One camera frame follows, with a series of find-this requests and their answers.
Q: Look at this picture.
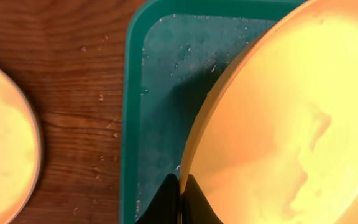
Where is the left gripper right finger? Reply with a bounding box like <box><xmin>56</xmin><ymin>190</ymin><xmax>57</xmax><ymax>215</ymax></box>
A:
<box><xmin>181</xmin><ymin>174</ymin><xmax>223</xmax><ymax>224</ymax></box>

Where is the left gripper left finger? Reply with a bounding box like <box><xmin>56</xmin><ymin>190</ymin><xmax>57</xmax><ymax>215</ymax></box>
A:
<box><xmin>135</xmin><ymin>174</ymin><xmax>179</xmax><ymax>224</ymax></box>

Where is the yellow-green plate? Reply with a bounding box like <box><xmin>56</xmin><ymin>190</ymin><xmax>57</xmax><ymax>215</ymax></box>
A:
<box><xmin>180</xmin><ymin>0</ymin><xmax>358</xmax><ymax>224</ymax></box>
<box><xmin>0</xmin><ymin>69</ymin><xmax>42</xmax><ymax>223</ymax></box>

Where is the teal plastic tray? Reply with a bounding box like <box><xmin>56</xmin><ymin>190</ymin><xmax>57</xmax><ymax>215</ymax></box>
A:
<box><xmin>119</xmin><ymin>0</ymin><xmax>300</xmax><ymax>223</ymax></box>

